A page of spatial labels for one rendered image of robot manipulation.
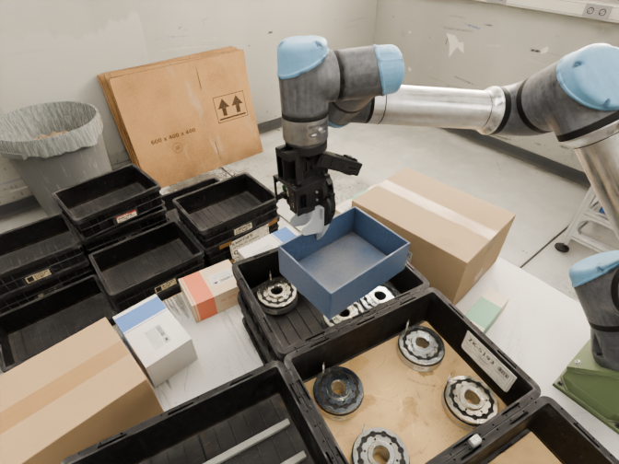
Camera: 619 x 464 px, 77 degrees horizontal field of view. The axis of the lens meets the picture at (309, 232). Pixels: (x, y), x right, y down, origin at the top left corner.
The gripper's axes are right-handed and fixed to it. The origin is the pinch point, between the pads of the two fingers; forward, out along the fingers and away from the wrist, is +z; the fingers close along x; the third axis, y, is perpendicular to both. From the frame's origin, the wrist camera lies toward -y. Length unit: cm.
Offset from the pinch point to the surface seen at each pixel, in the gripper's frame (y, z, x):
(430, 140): -248, 100, -151
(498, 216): -64, 22, 6
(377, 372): -1.9, 30.0, 16.9
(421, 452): 3.3, 31.2, 33.5
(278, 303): 5.6, 25.3, -10.2
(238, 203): -30, 55, -105
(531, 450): -13, 32, 46
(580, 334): -62, 44, 38
